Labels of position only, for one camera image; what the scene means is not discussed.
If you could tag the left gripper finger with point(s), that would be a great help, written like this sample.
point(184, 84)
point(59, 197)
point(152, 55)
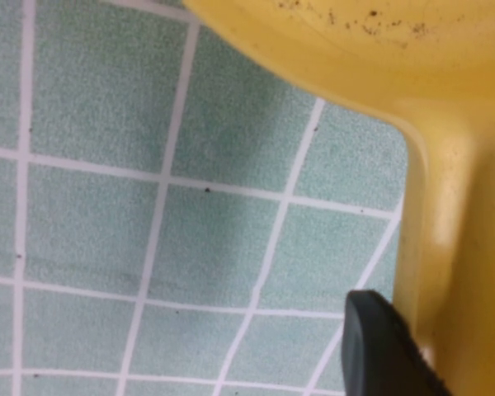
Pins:
point(375, 350)

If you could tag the yellow plastic dustpan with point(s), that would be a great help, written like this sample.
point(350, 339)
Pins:
point(458, 123)

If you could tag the green checked tablecloth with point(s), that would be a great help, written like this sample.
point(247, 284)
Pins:
point(107, 206)

